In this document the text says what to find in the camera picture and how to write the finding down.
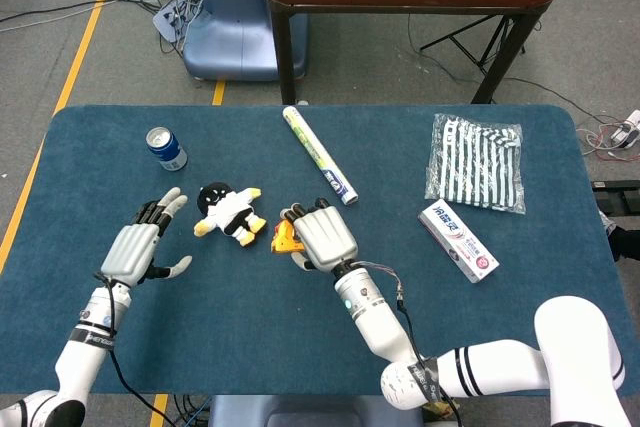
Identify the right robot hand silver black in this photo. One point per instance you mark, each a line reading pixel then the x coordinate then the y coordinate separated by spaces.
pixel 325 237

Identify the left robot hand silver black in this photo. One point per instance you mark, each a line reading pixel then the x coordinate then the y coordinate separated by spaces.
pixel 131 249

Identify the yellow tape measure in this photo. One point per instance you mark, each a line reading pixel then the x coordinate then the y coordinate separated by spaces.
pixel 285 239

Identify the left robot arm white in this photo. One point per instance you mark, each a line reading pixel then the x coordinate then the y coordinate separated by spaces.
pixel 80 362

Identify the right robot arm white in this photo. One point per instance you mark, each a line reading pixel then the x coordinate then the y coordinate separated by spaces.
pixel 570 347

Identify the white cling film roll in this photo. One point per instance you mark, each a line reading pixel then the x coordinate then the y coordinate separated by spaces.
pixel 320 157

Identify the penguin plush toy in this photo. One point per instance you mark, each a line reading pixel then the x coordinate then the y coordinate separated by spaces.
pixel 227 212

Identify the blue drink can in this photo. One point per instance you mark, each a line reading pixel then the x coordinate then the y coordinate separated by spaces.
pixel 169 152

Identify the blue felt table mat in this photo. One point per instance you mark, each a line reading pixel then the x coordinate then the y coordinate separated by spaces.
pixel 240 322

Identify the white toothpaste box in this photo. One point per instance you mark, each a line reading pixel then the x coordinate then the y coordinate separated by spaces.
pixel 457 239

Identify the striped cloth in plastic bag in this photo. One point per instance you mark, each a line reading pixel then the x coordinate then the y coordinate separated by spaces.
pixel 475 167

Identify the blue grey robot torso base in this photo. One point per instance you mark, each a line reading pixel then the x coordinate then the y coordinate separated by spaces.
pixel 310 412

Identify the white floor power strip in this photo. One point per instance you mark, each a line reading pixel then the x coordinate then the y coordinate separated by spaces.
pixel 167 19

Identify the blue grey machine base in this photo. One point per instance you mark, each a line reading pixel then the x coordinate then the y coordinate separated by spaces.
pixel 235 22

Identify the black pedal unit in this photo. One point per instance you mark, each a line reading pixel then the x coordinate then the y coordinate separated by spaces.
pixel 617 197

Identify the white power strip with plugs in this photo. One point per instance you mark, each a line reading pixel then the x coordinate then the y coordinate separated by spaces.
pixel 625 132

